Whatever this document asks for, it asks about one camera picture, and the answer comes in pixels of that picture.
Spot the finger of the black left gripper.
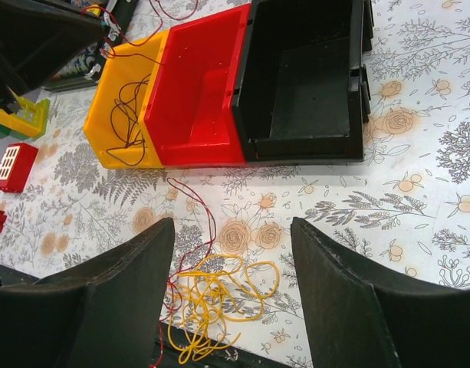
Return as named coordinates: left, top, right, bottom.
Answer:
left=0, top=1, right=102, bottom=110

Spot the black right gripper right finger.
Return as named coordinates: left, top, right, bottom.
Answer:
left=291, top=218, right=470, bottom=367

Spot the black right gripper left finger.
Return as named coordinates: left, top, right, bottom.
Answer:
left=0, top=218, right=175, bottom=367

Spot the thin red wire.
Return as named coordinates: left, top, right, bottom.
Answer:
left=81, top=0, right=219, bottom=368

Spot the thin purple wire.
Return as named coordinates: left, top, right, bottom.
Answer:
left=105, top=72, right=153, bottom=168

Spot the black poker chip case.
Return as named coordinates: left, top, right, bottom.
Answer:
left=43, top=0, right=138, bottom=92

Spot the yellow toy brick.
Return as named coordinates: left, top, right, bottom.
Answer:
left=0, top=105, right=46, bottom=139

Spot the yellow plastic bin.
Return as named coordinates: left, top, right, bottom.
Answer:
left=84, top=31, right=169, bottom=169

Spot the red white toy block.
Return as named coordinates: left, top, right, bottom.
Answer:
left=0, top=143, right=38, bottom=193

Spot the floral table mat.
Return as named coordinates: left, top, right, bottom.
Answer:
left=0, top=1, right=470, bottom=367

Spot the red plastic bin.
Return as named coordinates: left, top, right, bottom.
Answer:
left=144, top=5, right=250, bottom=166

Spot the black plastic bin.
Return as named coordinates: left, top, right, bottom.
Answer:
left=232, top=0, right=374, bottom=164

